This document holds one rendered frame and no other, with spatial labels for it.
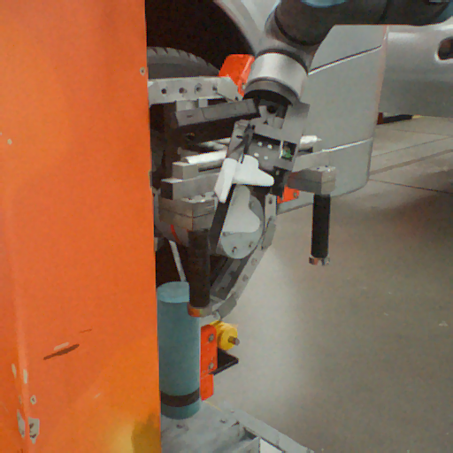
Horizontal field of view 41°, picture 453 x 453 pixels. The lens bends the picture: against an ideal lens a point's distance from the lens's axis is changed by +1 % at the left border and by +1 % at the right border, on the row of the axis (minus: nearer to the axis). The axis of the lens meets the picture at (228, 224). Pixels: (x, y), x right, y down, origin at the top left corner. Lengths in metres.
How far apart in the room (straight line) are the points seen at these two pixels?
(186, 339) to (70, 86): 0.70
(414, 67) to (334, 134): 1.81
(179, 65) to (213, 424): 0.92
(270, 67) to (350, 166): 1.11
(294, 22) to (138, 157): 0.28
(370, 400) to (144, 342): 1.63
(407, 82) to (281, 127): 2.82
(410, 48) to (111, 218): 3.06
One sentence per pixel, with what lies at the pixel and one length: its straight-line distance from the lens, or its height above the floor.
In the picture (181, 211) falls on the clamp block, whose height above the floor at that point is 0.93.
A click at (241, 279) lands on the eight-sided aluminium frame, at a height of 0.66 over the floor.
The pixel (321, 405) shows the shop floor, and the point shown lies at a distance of 2.18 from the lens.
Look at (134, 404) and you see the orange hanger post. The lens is 0.70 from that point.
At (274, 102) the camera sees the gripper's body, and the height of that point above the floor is 1.12.
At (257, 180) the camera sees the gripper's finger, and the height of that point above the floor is 1.05.
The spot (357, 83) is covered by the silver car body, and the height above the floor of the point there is 1.07.
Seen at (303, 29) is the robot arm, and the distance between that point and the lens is 0.78.
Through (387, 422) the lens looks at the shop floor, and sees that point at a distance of 2.15.
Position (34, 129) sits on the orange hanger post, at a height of 1.12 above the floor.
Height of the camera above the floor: 1.19
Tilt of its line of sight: 17 degrees down
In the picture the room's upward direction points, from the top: straight up
